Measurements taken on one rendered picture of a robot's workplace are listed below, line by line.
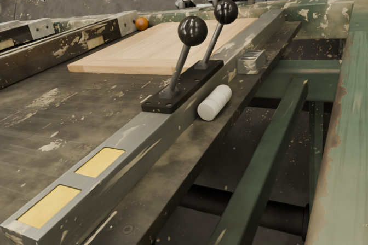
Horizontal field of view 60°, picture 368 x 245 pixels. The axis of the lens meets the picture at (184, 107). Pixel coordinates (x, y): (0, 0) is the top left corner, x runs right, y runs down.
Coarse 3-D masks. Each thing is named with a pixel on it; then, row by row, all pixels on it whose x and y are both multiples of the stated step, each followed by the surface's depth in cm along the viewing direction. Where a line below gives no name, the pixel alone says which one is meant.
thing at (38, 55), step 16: (112, 16) 117; (128, 16) 119; (64, 32) 100; (80, 32) 100; (96, 32) 106; (112, 32) 112; (128, 32) 120; (16, 48) 87; (32, 48) 85; (48, 48) 90; (64, 48) 95; (80, 48) 100; (0, 64) 78; (16, 64) 82; (32, 64) 86; (48, 64) 90; (0, 80) 78; (16, 80) 82
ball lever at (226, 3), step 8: (224, 0) 48; (216, 8) 48; (224, 8) 48; (232, 8) 48; (216, 16) 49; (224, 16) 48; (232, 16) 48; (224, 24) 50; (216, 32) 51; (216, 40) 52; (208, 48) 53; (208, 56) 54; (200, 64) 54; (208, 64) 55
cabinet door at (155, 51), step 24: (168, 24) 117; (216, 24) 105; (240, 24) 98; (120, 48) 93; (144, 48) 89; (168, 48) 85; (192, 48) 82; (216, 48) 77; (96, 72) 80; (120, 72) 76; (144, 72) 73; (168, 72) 70
